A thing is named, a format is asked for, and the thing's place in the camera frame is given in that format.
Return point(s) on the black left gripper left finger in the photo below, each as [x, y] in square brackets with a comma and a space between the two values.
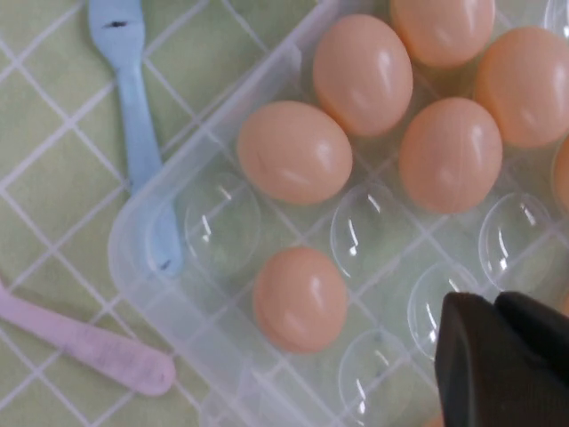
[480, 378]

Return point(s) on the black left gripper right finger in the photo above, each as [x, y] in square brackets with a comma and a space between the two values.
[542, 329]

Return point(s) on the orange plastic egg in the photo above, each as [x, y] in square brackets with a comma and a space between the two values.
[450, 155]
[362, 74]
[442, 31]
[524, 86]
[300, 300]
[563, 173]
[294, 152]

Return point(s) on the clear plastic egg box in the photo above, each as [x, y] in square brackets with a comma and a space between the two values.
[222, 227]

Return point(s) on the pink plastic knife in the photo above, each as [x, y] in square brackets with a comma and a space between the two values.
[111, 356]

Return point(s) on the light blue plastic fork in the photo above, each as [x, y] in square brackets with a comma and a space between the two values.
[133, 111]

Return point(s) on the green checked tablecloth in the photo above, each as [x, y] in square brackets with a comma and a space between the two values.
[53, 155]

